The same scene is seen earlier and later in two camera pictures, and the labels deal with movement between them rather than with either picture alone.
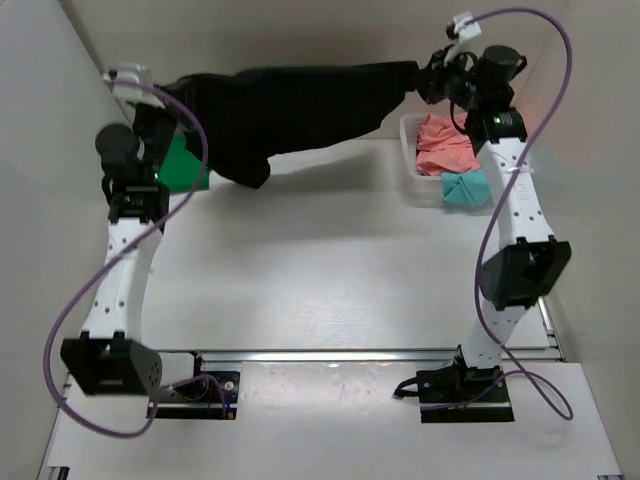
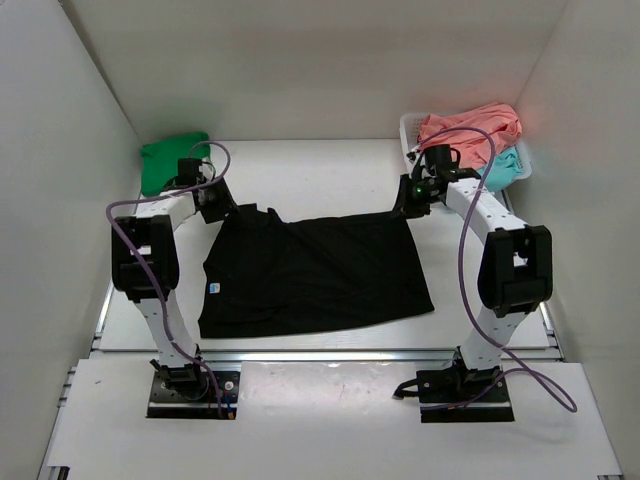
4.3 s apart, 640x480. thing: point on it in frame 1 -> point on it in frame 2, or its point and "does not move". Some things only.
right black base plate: x=449 y=396 does not move
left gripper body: x=164 y=125 -> x=219 y=202
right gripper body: x=446 y=83 -> x=415 y=197
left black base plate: x=211 y=395 does not move
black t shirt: x=236 y=123 -> x=266 y=275
